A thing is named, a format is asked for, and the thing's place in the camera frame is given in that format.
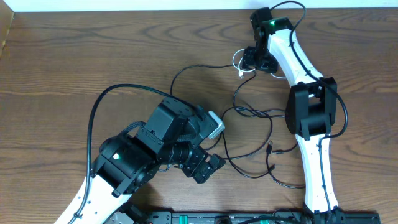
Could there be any white usb cable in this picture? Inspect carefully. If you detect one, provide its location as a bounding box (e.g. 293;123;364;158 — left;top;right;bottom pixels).
231;48;289;80

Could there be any short black cable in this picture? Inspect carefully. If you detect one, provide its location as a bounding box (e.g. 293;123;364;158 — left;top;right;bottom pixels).
233;107;307;190

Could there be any long black cable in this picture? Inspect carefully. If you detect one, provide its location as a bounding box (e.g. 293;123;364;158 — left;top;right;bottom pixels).
169;63;276;179

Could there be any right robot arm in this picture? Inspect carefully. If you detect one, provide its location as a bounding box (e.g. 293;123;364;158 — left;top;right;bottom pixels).
239;7;345;223

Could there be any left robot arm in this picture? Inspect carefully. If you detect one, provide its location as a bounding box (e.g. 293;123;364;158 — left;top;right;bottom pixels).
57;97;226;223

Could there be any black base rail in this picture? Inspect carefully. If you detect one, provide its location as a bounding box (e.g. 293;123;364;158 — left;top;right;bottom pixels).
124;203;382;224

